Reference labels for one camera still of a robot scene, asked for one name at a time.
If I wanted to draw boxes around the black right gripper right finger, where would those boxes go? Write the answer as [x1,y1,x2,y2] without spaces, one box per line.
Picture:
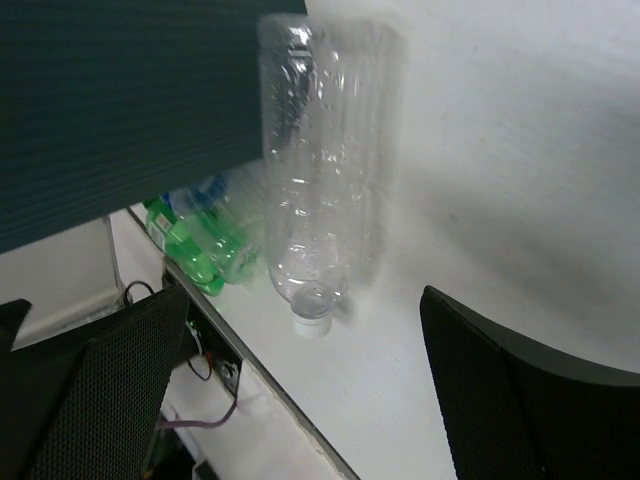
[420,286,639,479]

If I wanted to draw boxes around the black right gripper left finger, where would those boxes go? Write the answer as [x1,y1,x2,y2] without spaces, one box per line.
[1,287,189,479]

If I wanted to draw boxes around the green plastic soda bottle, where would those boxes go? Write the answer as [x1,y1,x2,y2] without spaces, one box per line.
[143,196,260,296]

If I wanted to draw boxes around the clear unlabelled plastic bottle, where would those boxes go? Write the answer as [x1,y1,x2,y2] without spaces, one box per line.
[258,13,404,339]

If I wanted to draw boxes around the dark teal plastic bin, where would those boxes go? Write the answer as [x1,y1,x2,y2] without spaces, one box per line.
[1,1,306,251]

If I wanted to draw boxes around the clear bottle blue Pocari label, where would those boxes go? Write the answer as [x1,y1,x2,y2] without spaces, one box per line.
[163,162,264,236]

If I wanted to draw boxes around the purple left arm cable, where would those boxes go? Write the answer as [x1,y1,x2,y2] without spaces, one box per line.
[154,394,239,432]

